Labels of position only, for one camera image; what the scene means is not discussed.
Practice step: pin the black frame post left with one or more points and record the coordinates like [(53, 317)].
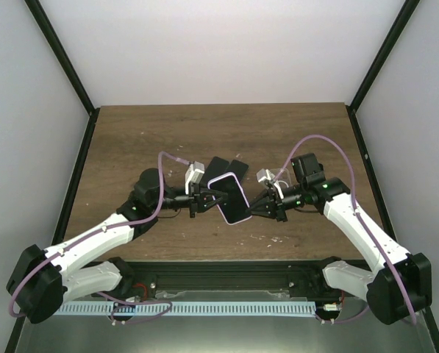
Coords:
[(49, 33)]

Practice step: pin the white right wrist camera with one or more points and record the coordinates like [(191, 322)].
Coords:
[(267, 180)]

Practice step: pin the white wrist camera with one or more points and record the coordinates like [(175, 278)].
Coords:
[(267, 180), (193, 174)]

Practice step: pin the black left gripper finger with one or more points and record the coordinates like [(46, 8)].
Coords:
[(209, 202), (210, 193)]

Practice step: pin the clear magsafe phone case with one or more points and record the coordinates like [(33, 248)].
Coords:
[(284, 179)]

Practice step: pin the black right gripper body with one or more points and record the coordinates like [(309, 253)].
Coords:
[(280, 211)]

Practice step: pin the black phone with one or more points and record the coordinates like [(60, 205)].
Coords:
[(216, 167)]

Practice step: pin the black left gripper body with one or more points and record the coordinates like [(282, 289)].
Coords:
[(195, 202)]

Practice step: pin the lavender phone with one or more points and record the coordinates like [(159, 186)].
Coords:
[(235, 207)]

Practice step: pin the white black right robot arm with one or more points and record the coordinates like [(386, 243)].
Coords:
[(396, 283)]

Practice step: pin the light blue slotted cable duct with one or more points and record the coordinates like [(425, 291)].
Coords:
[(278, 309)]

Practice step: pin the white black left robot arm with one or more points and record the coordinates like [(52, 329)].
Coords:
[(45, 279)]

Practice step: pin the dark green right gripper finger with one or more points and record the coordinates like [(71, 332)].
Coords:
[(262, 211), (262, 199)]

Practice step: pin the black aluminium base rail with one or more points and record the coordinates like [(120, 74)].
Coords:
[(301, 277)]

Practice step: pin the black frame post right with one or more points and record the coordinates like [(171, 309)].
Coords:
[(402, 19)]

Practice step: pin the black frame post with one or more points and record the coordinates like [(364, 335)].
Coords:
[(402, 19), (49, 33)]

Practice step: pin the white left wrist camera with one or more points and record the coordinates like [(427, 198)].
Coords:
[(193, 174)]

